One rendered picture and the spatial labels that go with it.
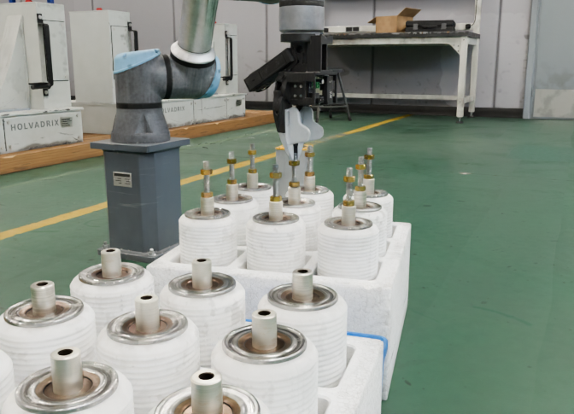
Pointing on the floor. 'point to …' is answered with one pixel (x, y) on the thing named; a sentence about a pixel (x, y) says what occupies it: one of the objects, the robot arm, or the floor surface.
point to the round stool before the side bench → (334, 103)
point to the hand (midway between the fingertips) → (290, 151)
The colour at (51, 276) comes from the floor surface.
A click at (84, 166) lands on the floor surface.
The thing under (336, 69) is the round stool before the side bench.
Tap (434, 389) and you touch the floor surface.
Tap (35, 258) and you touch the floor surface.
